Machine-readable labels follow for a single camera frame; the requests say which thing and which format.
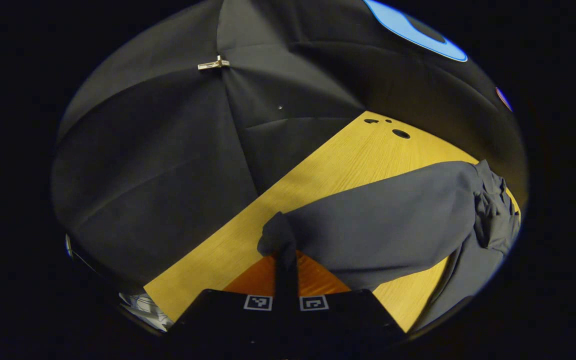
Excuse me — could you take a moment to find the grey collared shirt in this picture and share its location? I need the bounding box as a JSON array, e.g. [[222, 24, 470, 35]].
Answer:
[[257, 159, 521, 333]]

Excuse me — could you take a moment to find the pale shiny crumpled object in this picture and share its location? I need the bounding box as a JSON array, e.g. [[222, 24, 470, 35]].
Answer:
[[118, 292, 175, 332]]

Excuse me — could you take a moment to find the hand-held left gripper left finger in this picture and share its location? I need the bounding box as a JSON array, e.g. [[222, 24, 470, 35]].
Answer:
[[170, 252, 287, 351]]

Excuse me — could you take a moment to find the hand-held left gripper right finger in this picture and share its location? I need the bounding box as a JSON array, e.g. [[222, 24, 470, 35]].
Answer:
[[288, 250, 407, 348]]

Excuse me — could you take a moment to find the white cloth clip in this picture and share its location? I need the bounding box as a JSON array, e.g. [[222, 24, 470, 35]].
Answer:
[[197, 55, 231, 71]]

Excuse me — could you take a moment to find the black backdrop cloth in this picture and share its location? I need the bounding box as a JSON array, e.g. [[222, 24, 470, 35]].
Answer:
[[50, 0, 529, 301]]

